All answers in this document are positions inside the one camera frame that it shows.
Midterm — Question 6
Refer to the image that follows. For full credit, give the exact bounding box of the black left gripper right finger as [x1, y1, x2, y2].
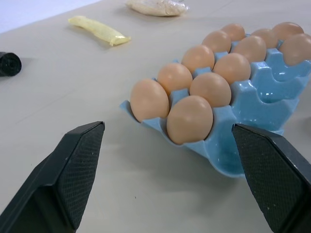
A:
[232, 123, 311, 233]

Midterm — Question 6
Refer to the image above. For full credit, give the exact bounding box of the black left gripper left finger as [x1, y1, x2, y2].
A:
[0, 121, 106, 233]

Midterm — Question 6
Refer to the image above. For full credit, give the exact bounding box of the blue ceramic egg tray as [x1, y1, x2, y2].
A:
[119, 33, 311, 177]

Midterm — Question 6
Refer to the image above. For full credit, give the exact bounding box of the brown egg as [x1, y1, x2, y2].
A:
[233, 35, 267, 58]
[250, 28, 279, 49]
[281, 33, 311, 66]
[213, 52, 251, 85]
[130, 79, 170, 122]
[157, 63, 193, 96]
[272, 21, 305, 41]
[201, 30, 232, 54]
[181, 45, 216, 74]
[166, 95, 214, 145]
[221, 23, 246, 42]
[189, 72, 232, 108]

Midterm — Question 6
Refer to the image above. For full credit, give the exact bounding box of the black bag roll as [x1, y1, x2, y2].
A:
[0, 51, 22, 78]

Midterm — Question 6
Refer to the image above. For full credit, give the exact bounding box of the yellow plastic packet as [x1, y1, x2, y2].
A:
[68, 16, 132, 48]

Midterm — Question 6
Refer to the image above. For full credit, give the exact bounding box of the clear bag of beige grains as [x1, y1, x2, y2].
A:
[125, 0, 190, 17]

